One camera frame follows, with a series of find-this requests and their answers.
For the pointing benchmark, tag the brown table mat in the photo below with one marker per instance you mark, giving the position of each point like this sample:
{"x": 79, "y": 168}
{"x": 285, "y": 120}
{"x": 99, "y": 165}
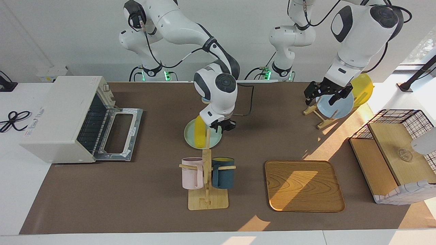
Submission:
{"x": 153, "y": 190}

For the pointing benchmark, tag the white cylindrical object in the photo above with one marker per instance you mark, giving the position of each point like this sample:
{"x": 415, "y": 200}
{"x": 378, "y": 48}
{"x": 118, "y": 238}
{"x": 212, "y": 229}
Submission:
{"x": 425, "y": 143}

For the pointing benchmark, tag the wooden serving tray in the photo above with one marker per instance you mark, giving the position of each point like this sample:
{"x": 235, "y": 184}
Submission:
{"x": 303, "y": 185}

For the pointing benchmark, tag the yellow corn cob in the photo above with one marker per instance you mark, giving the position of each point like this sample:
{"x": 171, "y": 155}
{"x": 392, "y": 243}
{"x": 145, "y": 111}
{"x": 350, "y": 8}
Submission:
{"x": 200, "y": 134}

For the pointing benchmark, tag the pale green plate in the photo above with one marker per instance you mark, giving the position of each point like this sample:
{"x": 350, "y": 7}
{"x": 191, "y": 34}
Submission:
{"x": 190, "y": 136}

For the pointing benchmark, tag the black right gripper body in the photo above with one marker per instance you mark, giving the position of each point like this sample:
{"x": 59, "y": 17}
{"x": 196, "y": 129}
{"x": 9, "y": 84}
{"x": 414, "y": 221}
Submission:
{"x": 223, "y": 123}

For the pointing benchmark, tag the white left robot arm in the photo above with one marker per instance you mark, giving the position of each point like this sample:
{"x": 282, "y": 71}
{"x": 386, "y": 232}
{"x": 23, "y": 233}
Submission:
{"x": 357, "y": 37}

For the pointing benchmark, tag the silver oven knob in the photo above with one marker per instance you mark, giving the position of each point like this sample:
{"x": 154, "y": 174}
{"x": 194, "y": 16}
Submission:
{"x": 106, "y": 87}
{"x": 112, "y": 101}

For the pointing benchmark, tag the wooden plate rack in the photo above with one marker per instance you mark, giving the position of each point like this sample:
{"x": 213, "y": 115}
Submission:
{"x": 323, "y": 120}

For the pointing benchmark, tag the black clamp device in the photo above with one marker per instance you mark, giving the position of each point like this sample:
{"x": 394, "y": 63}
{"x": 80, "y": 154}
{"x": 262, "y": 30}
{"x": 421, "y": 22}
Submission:
{"x": 6, "y": 85}

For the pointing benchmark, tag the pink mug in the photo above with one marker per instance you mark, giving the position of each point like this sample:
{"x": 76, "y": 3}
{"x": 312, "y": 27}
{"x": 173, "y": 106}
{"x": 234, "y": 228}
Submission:
{"x": 190, "y": 175}

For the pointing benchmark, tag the light blue plate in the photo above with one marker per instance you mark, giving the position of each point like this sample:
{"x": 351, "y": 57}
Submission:
{"x": 342, "y": 107}

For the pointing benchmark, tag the black camera stand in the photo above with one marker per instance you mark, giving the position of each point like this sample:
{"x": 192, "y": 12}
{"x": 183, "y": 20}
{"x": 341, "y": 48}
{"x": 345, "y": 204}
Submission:
{"x": 405, "y": 86}

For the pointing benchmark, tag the small clear glass object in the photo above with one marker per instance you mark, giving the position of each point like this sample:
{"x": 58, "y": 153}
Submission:
{"x": 405, "y": 155}

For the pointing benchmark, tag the white toaster oven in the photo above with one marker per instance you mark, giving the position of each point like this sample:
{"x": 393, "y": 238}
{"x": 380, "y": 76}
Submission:
{"x": 54, "y": 115}

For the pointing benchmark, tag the yellow plate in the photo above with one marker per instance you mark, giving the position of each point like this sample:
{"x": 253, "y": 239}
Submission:
{"x": 364, "y": 88}

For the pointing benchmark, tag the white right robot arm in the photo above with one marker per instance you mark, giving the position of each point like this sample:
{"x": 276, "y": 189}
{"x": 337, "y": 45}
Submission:
{"x": 218, "y": 88}

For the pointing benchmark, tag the wooden mug rack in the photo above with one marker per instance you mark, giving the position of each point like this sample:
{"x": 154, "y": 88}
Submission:
{"x": 206, "y": 200}

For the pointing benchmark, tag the white wall socket box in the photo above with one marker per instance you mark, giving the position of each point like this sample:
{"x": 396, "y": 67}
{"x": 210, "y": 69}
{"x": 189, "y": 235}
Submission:
{"x": 51, "y": 73}

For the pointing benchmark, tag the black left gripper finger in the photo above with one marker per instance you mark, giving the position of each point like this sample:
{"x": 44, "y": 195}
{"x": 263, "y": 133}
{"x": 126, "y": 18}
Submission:
{"x": 308, "y": 98}
{"x": 334, "y": 98}

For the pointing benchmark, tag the dark teal mug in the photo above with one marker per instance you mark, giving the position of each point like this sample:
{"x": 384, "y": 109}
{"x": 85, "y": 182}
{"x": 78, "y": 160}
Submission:
{"x": 223, "y": 175}

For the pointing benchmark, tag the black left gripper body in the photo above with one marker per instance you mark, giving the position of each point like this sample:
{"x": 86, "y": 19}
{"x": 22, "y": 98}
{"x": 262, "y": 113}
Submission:
{"x": 327, "y": 87}

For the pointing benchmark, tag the glass oven door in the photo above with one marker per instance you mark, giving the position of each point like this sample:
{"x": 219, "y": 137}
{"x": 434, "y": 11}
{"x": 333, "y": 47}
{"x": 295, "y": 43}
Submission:
{"x": 134, "y": 136}

